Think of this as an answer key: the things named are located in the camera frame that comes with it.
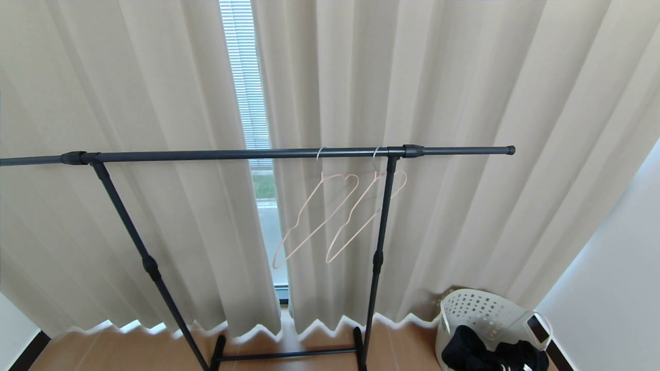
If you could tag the black shorts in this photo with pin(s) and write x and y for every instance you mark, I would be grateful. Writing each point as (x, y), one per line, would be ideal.
(464, 350)

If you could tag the pink clothes hanger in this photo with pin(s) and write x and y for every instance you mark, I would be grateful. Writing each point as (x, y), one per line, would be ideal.
(274, 263)
(327, 256)

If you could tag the black clothes rack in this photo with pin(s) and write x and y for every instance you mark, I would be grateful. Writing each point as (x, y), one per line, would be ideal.
(206, 154)

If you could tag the white laundry basket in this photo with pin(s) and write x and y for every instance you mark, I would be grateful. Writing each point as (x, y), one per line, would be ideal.
(479, 309)

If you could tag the window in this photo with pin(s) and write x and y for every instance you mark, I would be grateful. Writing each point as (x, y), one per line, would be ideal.
(246, 77)

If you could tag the beige curtain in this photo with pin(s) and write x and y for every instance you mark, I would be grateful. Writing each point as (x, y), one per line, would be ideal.
(129, 77)
(464, 103)

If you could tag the black garment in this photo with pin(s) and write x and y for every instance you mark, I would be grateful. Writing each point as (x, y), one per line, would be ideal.
(523, 355)

